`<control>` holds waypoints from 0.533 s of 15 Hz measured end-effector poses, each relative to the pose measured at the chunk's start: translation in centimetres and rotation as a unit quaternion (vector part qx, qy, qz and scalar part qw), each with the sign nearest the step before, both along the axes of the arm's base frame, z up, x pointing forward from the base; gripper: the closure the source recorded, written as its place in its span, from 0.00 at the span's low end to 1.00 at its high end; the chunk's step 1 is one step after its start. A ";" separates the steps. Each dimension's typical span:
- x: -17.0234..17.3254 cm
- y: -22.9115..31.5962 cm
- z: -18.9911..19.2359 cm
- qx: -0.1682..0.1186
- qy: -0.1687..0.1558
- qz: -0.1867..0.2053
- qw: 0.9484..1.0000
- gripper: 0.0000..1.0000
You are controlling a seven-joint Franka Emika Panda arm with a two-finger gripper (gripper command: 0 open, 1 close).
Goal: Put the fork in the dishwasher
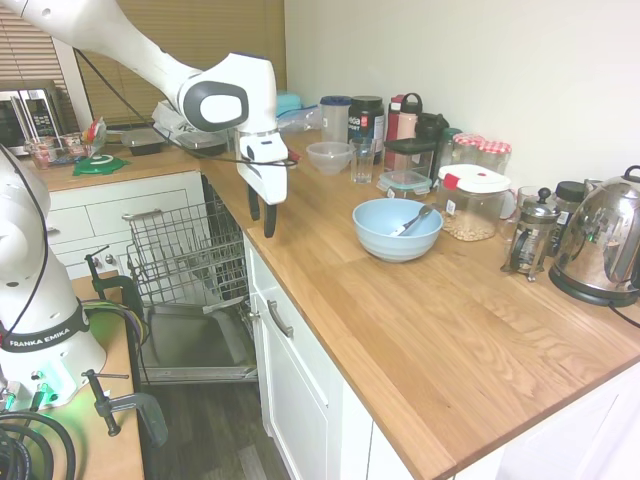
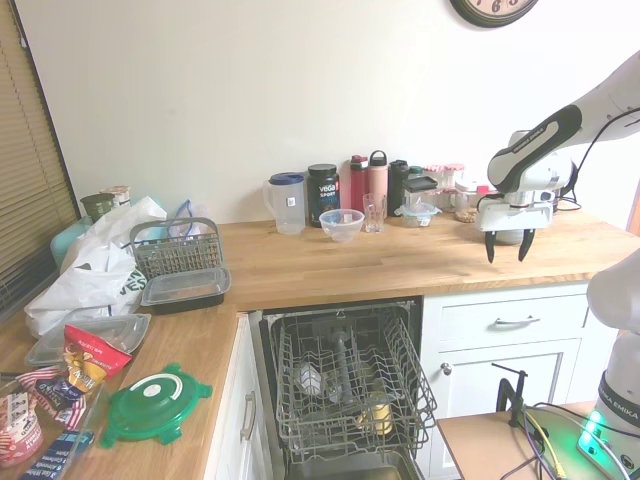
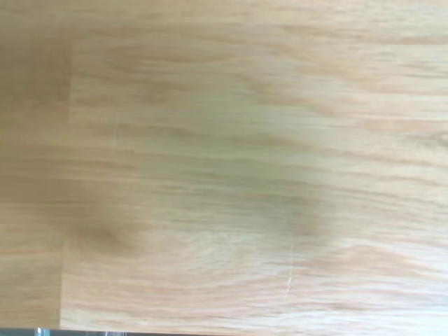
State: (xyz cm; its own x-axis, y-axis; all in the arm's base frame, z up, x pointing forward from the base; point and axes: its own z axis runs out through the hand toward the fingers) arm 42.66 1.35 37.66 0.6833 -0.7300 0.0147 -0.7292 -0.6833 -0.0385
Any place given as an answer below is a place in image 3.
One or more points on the built-in dishwasher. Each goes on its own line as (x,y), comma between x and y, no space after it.
(133,333)

